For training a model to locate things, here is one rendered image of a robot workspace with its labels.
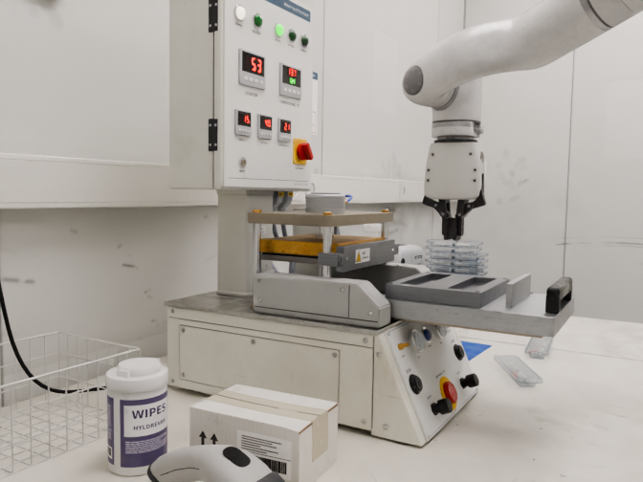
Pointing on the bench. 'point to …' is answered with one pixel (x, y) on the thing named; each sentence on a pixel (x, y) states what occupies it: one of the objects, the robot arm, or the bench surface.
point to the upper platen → (305, 246)
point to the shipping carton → (270, 428)
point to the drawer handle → (561, 290)
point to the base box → (294, 366)
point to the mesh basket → (55, 404)
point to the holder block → (448, 289)
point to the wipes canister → (136, 415)
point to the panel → (430, 372)
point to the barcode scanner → (210, 466)
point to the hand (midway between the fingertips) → (453, 228)
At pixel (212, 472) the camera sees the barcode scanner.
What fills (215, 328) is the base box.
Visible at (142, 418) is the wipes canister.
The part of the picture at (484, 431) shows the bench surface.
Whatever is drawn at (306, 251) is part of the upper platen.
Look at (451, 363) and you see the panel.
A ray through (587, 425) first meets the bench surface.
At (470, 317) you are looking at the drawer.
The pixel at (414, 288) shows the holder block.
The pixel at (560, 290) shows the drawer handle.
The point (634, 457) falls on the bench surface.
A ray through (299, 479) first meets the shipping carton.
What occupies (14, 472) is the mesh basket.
